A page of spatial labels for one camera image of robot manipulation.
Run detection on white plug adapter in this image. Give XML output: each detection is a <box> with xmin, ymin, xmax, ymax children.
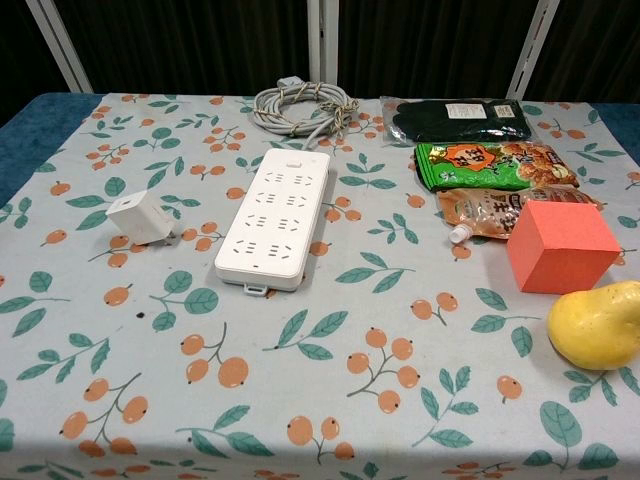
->
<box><xmin>106</xmin><ymin>189</ymin><xmax>177</xmax><ymax>248</ymax></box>

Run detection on white eight-outlet power strip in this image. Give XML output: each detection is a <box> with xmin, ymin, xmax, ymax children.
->
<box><xmin>214</xmin><ymin>147</ymin><xmax>333</xmax><ymax>297</ymax></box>

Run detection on floral fruit print tablecloth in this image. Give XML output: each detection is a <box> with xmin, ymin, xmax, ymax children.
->
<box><xmin>0</xmin><ymin>92</ymin><xmax>640</xmax><ymax>480</ymax></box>

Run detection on clear bag of buns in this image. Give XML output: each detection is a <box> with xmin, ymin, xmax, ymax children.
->
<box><xmin>435</xmin><ymin>185</ymin><xmax>607</xmax><ymax>246</ymax></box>

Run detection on green snack bag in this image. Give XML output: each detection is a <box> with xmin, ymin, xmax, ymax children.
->
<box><xmin>412</xmin><ymin>141</ymin><xmax>582</xmax><ymax>194</ymax></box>

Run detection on black gloves in plastic bag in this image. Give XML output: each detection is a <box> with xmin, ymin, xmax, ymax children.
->
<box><xmin>378</xmin><ymin>94</ymin><xmax>536</xmax><ymax>148</ymax></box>

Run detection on black curtain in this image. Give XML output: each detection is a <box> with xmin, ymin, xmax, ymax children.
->
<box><xmin>49</xmin><ymin>0</ymin><xmax>311</xmax><ymax>97</ymax></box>
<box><xmin>0</xmin><ymin>0</ymin><xmax>82</xmax><ymax>129</ymax></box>
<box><xmin>337</xmin><ymin>0</ymin><xmax>544</xmax><ymax>100</ymax></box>
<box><xmin>523</xmin><ymin>0</ymin><xmax>640</xmax><ymax>107</ymax></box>

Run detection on orange cube block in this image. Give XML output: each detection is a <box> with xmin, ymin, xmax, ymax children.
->
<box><xmin>505</xmin><ymin>199</ymin><xmax>623</xmax><ymax>296</ymax></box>

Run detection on grey coiled power cable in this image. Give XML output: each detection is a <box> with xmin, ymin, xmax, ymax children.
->
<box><xmin>252</xmin><ymin>75</ymin><xmax>361</xmax><ymax>152</ymax></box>

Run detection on white frame post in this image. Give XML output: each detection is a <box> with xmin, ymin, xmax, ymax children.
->
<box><xmin>505</xmin><ymin>0</ymin><xmax>562</xmax><ymax>100</ymax></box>
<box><xmin>306</xmin><ymin>0</ymin><xmax>342</xmax><ymax>85</ymax></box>
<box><xmin>28</xmin><ymin>0</ymin><xmax>97</xmax><ymax>95</ymax></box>

